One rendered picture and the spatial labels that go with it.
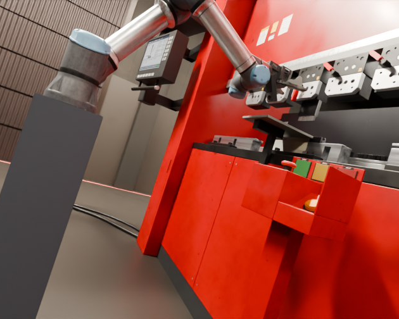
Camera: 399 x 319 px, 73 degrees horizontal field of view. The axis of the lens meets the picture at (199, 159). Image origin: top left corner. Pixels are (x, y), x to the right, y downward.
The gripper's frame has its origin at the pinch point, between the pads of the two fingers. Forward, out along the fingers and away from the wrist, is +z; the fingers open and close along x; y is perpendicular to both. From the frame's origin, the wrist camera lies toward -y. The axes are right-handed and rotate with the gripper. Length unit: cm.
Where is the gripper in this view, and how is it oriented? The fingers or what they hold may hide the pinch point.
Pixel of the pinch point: (294, 93)
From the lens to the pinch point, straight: 138.0
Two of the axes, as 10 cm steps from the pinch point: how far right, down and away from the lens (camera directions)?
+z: 8.6, 2.9, 4.3
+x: -4.1, -1.2, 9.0
